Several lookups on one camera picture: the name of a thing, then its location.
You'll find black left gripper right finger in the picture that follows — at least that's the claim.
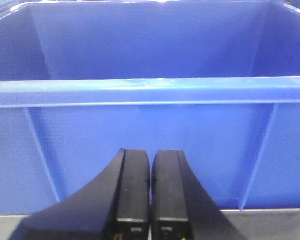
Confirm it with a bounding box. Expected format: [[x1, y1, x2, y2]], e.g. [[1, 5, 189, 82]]
[[151, 150, 240, 240]]

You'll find large blue bin close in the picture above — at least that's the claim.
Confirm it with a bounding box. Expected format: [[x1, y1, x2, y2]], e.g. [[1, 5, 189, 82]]
[[0, 0, 300, 215]]

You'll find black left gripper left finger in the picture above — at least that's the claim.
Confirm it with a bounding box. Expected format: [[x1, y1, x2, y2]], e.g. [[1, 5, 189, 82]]
[[10, 149, 150, 240]]

